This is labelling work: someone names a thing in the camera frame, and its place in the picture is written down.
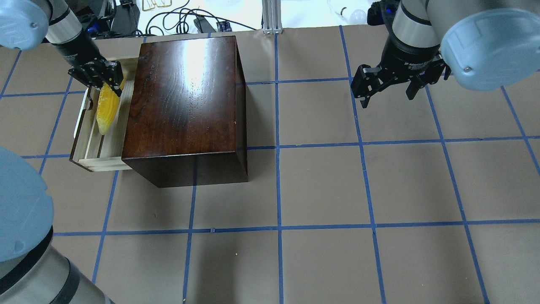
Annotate yellow corn cob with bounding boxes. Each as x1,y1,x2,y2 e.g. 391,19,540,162
96,88,120,136

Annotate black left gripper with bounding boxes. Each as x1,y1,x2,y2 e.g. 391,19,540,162
55,33,124,97

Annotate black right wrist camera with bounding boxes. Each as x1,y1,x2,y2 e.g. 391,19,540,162
367,0,401,26

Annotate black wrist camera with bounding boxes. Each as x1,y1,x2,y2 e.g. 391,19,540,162
78,14,102,37
367,0,401,26

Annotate dark wooden drawer cabinet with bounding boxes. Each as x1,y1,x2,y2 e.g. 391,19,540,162
121,36,248,188

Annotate white light bulb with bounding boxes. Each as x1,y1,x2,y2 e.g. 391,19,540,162
339,6,367,25

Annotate aluminium frame post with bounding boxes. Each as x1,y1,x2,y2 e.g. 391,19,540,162
262,0,283,35

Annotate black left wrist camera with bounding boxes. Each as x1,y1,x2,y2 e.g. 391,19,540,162
78,14,102,37

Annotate wooden drawer with white handle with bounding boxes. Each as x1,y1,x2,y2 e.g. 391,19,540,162
70,57,140,173

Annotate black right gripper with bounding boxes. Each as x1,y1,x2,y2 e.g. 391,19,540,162
351,36,452,109

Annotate gold wire rack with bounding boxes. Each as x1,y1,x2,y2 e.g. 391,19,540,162
141,0,172,12

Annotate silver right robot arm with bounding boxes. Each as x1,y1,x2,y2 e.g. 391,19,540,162
351,0,540,108

